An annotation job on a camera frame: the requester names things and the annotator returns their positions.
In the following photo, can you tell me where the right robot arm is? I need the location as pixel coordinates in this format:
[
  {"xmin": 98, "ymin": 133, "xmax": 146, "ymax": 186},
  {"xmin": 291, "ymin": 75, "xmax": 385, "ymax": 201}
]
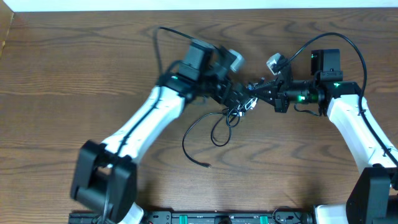
[{"xmin": 248, "ymin": 49, "xmax": 397, "ymax": 223}]

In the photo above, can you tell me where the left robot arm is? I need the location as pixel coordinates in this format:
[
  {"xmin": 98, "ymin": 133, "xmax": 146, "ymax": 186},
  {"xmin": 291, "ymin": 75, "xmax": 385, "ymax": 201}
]
[{"xmin": 70, "ymin": 39, "xmax": 247, "ymax": 223}]

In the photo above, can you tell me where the left camera black cable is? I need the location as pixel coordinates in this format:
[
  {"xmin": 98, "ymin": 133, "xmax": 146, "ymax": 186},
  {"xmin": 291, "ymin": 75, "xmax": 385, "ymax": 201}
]
[{"xmin": 99, "ymin": 26, "xmax": 200, "ymax": 223}]

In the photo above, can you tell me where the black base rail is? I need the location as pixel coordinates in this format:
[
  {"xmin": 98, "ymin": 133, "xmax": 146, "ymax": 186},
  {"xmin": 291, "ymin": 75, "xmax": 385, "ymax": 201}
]
[{"xmin": 68, "ymin": 208, "xmax": 315, "ymax": 224}]

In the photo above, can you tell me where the right camera black cable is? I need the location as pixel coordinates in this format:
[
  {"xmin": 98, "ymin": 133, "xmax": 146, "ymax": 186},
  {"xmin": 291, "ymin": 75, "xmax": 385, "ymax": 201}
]
[{"xmin": 276, "ymin": 32, "xmax": 398, "ymax": 166}]

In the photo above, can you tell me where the camera black cable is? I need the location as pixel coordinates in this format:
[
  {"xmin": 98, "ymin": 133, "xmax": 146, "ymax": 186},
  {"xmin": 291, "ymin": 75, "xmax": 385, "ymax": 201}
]
[
  {"xmin": 99, "ymin": 26, "xmax": 200, "ymax": 223},
  {"xmin": 276, "ymin": 32, "xmax": 398, "ymax": 166}
]

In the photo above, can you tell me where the white cable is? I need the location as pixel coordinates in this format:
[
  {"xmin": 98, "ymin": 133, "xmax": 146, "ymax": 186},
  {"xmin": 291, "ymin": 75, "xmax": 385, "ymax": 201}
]
[{"xmin": 238, "ymin": 96, "xmax": 258, "ymax": 116}]

